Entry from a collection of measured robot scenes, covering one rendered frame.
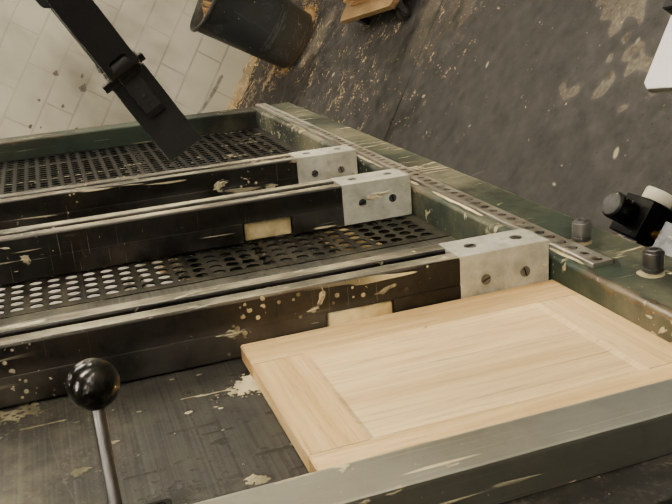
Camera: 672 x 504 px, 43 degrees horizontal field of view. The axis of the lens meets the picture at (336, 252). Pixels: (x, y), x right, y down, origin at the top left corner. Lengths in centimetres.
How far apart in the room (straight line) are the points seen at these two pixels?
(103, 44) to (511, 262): 63
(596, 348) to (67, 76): 552
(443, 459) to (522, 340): 29
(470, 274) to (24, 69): 533
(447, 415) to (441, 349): 14
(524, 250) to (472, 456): 44
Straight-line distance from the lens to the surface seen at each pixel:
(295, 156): 167
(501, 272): 107
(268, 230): 139
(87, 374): 63
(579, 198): 261
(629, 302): 99
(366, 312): 100
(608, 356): 92
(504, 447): 71
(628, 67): 274
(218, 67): 643
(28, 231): 138
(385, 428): 78
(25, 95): 618
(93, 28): 61
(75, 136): 241
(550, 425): 74
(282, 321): 97
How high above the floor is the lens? 158
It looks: 25 degrees down
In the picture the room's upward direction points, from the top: 66 degrees counter-clockwise
